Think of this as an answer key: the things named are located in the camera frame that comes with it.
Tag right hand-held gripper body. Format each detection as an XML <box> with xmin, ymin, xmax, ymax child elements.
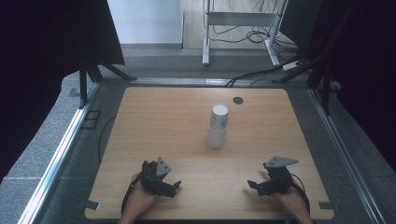
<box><xmin>263</xmin><ymin>156</ymin><xmax>300</xmax><ymax>195</ymax></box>

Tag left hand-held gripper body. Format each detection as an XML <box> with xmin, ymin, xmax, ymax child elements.
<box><xmin>140</xmin><ymin>157</ymin><xmax>173</xmax><ymax>198</ymax></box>

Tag stack of white paper cups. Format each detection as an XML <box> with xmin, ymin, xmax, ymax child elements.
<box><xmin>206</xmin><ymin>103</ymin><xmax>230</xmax><ymax>149</ymax></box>

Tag person's right hand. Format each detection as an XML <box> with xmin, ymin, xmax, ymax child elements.
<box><xmin>273</xmin><ymin>186</ymin><xmax>308</xmax><ymax>216</ymax></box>

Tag black tripod stand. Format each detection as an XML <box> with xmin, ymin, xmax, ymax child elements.
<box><xmin>271</xmin><ymin>46</ymin><xmax>341</xmax><ymax>117</ymax></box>
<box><xmin>78</xmin><ymin>55</ymin><xmax>138</xmax><ymax>110</ymax></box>

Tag white power strip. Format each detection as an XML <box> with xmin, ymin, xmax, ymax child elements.
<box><xmin>281</xmin><ymin>60</ymin><xmax>304</xmax><ymax>72</ymax></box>

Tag black curtain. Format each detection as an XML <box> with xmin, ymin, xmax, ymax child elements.
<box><xmin>279</xmin><ymin>0</ymin><xmax>396</xmax><ymax>173</ymax></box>
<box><xmin>0</xmin><ymin>0</ymin><xmax>126</xmax><ymax>185</ymax></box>

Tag white metal stand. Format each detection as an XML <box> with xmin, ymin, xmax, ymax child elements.
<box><xmin>201</xmin><ymin>0</ymin><xmax>290</xmax><ymax>67</ymax></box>

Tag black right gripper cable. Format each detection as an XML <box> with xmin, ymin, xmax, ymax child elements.
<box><xmin>290</xmin><ymin>173</ymin><xmax>312</xmax><ymax>216</ymax></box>

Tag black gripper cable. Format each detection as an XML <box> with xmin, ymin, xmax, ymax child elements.
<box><xmin>120</xmin><ymin>174</ymin><xmax>143</xmax><ymax>217</ymax></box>
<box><xmin>290</xmin><ymin>173</ymin><xmax>312</xmax><ymax>216</ymax></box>

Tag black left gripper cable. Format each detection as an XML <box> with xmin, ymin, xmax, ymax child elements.
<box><xmin>120</xmin><ymin>174</ymin><xmax>143</xmax><ymax>217</ymax></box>

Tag thin black floor cable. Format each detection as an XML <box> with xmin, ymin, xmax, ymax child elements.
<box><xmin>97</xmin><ymin>114</ymin><xmax>119</xmax><ymax>165</ymax></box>

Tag aluminium floor rail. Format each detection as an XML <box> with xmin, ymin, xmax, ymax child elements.
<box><xmin>17</xmin><ymin>81</ymin><xmax>101</xmax><ymax>224</ymax></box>
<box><xmin>307</xmin><ymin>88</ymin><xmax>389</xmax><ymax>224</ymax></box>

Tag black power strip cable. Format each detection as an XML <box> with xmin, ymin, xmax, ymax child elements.
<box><xmin>225</xmin><ymin>65</ymin><xmax>301</xmax><ymax>89</ymax></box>

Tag tangled black floor cables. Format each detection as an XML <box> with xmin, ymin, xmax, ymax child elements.
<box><xmin>208</xmin><ymin>23</ymin><xmax>301</xmax><ymax>54</ymax></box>

